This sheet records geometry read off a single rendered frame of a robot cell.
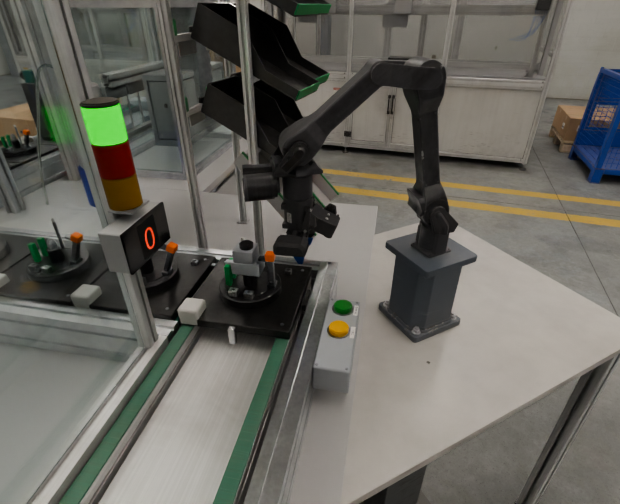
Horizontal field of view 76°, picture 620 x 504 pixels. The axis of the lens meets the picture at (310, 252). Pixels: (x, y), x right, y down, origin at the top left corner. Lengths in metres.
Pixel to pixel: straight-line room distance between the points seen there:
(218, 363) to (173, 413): 0.13
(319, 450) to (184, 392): 0.27
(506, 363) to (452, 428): 0.23
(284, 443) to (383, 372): 0.32
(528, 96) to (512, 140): 0.45
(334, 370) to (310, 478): 0.18
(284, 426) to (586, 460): 1.57
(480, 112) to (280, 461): 4.44
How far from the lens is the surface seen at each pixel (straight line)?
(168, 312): 0.91
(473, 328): 1.07
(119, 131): 0.64
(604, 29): 9.52
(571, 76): 9.51
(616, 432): 2.25
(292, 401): 0.72
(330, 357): 0.78
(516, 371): 1.00
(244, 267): 0.87
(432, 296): 0.93
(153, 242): 0.72
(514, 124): 4.88
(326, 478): 0.76
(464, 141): 4.88
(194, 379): 0.83
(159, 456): 0.75
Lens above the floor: 1.53
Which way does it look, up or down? 32 degrees down
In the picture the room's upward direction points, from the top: straight up
